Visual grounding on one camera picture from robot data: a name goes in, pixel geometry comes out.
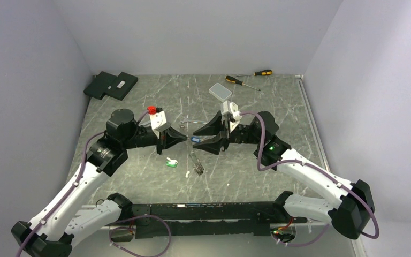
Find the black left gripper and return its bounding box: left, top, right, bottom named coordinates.
left=122, top=125, right=187, bottom=154

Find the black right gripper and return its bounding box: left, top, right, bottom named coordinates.
left=193, top=111, right=263, bottom=155

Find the key with green tag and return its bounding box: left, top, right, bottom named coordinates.
left=165, top=157, right=178, bottom=168

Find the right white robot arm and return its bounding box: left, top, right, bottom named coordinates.
left=193, top=111, right=380, bottom=239

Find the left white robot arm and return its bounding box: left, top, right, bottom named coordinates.
left=11, top=106, right=187, bottom=256

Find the key with blue tag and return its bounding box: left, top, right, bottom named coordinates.
left=190, top=137, right=201, bottom=143

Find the small chrome open-end wrench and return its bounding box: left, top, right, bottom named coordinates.
left=179, top=117, right=207, bottom=127

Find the white plastic box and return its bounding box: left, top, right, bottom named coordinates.
left=209, top=83, right=232, bottom=102

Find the orange black screwdriver near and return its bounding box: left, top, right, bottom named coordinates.
left=225, top=75, right=261, bottom=92

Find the orange black screwdriver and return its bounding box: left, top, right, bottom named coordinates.
left=225, top=75, right=261, bottom=92
left=238, top=69, right=272, bottom=77

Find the orange black screwdriver far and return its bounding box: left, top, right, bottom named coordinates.
left=238, top=69, right=272, bottom=77

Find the black flat case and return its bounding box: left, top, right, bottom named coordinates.
left=83, top=71, right=138, bottom=101

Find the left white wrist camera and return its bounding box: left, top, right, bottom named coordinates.
left=147, top=106, right=171, bottom=133

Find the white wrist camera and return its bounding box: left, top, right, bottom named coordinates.
left=147, top=106, right=171, bottom=133
left=221, top=101, right=242, bottom=133

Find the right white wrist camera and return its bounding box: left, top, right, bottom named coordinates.
left=221, top=101, right=242, bottom=133

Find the purple cable at base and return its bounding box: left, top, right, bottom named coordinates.
left=108, top=214, right=173, bottom=257

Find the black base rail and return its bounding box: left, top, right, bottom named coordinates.
left=107, top=193, right=307, bottom=239

